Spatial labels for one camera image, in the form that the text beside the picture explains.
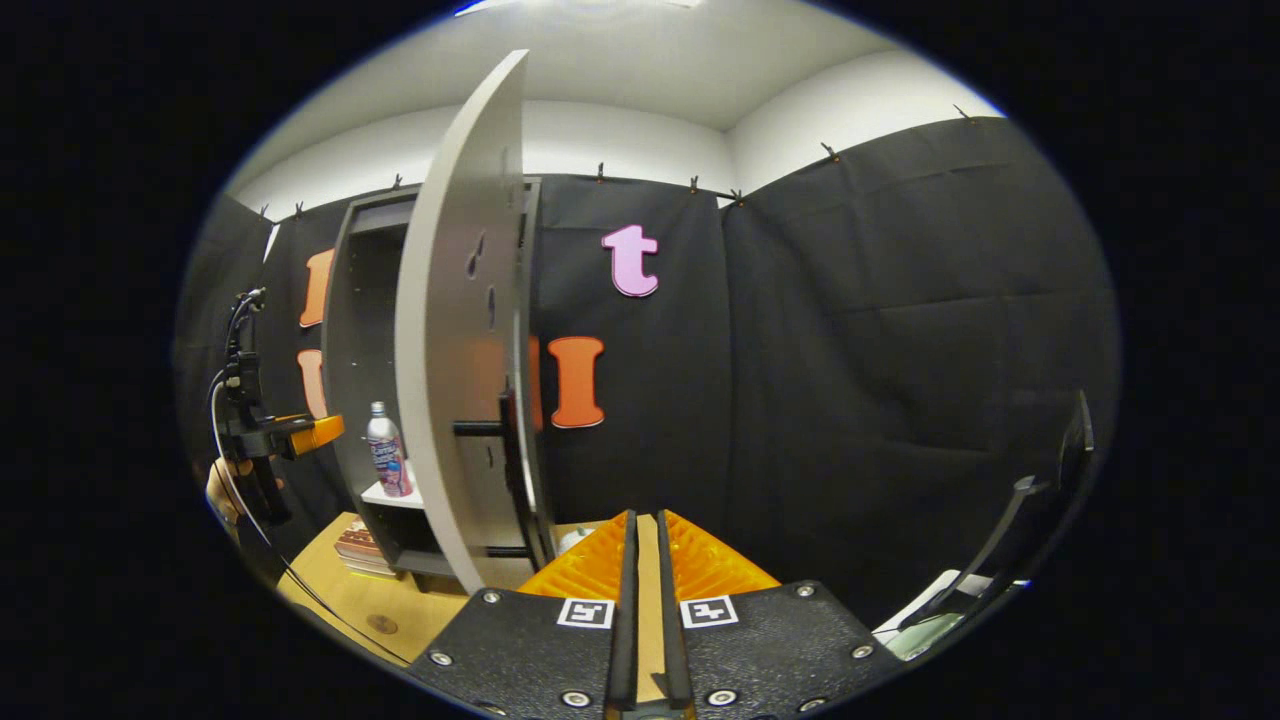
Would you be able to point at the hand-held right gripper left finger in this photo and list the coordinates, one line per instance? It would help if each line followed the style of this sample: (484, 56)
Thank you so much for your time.
(625, 620)

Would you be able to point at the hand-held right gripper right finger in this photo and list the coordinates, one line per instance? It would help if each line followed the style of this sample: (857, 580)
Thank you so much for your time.
(670, 620)

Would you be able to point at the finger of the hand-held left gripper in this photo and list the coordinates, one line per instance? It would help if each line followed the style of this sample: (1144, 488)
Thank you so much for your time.
(318, 433)

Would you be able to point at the grey cabinet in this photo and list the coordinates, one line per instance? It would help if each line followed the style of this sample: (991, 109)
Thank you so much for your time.
(350, 400)

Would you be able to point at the silver bottle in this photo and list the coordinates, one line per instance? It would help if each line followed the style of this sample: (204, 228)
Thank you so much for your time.
(388, 455)

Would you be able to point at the beige cabinet door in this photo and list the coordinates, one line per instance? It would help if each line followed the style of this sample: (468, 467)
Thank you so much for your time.
(440, 350)

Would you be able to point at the small white object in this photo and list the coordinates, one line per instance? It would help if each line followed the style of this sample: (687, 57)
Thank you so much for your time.
(575, 540)

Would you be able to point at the white edged book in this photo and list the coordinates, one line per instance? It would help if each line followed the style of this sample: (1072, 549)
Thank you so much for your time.
(360, 560)

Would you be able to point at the black backdrop cloth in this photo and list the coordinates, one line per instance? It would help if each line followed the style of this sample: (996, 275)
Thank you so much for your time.
(850, 350)

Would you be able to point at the black angled stand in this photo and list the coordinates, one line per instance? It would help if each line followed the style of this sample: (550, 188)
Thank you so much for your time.
(1000, 530)

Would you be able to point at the row of black cloth clips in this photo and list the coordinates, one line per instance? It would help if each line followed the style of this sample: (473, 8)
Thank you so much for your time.
(600, 172)

